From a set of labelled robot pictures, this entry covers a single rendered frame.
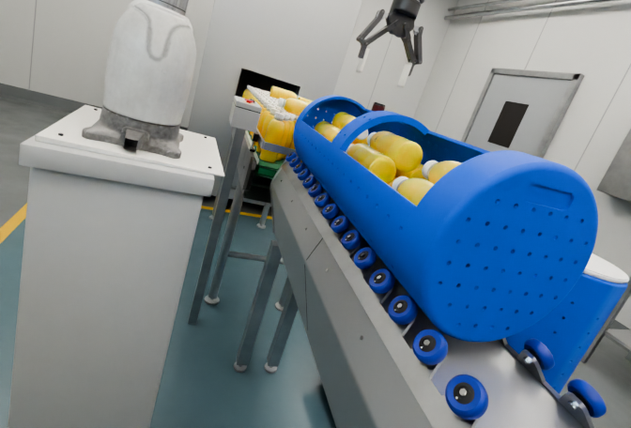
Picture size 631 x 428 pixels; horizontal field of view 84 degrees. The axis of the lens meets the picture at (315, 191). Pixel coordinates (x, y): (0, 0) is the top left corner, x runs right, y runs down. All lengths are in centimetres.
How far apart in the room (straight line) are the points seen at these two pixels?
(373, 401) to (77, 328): 64
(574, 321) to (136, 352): 103
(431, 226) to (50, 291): 73
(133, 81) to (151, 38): 9
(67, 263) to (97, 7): 485
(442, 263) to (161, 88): 60
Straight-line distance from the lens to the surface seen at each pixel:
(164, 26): 79
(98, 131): 81
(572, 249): 63
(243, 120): 141
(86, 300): 89
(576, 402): 63
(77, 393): 107
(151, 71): 78
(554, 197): 56
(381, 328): 59
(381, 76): 620
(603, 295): 107
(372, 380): 59
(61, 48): 563
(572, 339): 110
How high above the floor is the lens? 123
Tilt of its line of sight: 16 degrees down
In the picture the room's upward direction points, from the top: 18 degrees clockwise
